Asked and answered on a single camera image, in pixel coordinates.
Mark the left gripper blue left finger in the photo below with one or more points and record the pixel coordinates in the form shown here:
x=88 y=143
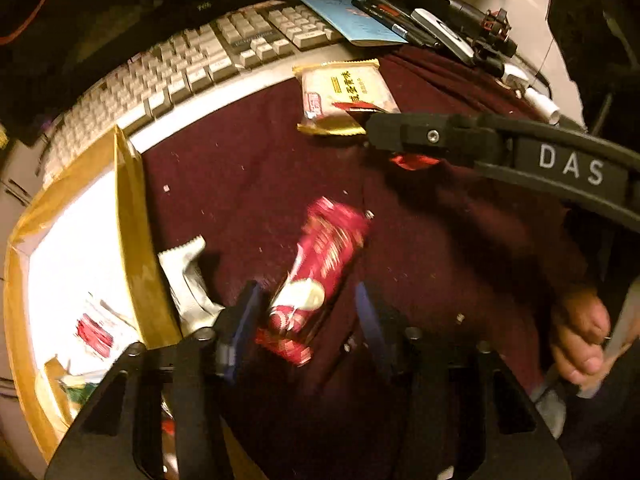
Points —
x=235 y=328

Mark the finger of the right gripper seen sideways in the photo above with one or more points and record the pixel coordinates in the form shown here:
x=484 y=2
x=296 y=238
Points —
x=460 y=140

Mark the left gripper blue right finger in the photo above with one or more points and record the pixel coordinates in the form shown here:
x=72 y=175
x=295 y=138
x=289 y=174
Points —
x=378 y=321

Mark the silver white snack wrapper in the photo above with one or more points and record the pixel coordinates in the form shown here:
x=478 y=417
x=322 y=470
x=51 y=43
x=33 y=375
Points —
x=187 y=287

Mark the small red black snack packet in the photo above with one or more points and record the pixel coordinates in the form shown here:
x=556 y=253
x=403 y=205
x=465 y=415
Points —
x=385 y=132

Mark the red golden crown snack bar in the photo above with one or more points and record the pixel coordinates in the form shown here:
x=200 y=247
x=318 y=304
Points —
x=332 y=236

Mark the large yellow biscuit pack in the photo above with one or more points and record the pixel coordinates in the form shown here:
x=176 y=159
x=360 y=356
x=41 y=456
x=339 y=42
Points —
x=336 y=95

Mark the person's right hand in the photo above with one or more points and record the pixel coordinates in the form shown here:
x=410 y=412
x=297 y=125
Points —
x=580 y=326

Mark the white black remote device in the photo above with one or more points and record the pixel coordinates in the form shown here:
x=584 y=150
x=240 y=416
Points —
x=442 y=32

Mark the dark red table cloth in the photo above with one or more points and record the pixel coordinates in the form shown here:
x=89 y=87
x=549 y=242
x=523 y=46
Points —
x=457 y=254

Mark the black pens bundle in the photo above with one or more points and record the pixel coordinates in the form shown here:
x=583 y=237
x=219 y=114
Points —
x=398 y=21

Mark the light blue notebook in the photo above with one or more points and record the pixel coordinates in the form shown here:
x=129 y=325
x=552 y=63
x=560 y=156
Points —
x=354 y=25

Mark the gold cardboard box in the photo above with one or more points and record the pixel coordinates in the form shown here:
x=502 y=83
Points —
x=86 y=236

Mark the green snack packet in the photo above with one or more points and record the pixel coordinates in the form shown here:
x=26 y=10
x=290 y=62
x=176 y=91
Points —
x=79 y=388

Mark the beige computer keyboard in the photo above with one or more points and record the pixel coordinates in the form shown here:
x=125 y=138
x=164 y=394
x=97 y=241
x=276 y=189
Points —
x=201 y=68

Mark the black monitor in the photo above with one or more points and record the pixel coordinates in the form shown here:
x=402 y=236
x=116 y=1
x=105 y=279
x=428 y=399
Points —
x=54 y=50

